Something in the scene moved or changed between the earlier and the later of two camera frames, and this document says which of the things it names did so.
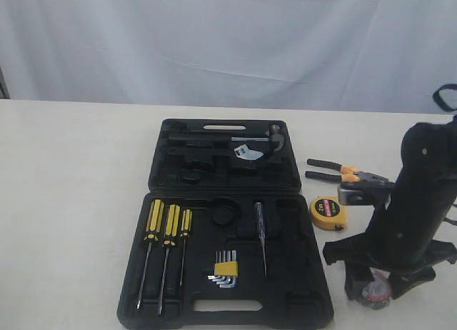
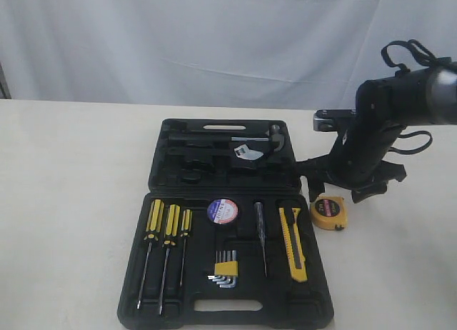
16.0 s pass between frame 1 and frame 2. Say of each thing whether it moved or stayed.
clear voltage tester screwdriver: stayed
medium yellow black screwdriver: stayed
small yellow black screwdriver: stayed
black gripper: moved
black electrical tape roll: moved
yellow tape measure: stayed
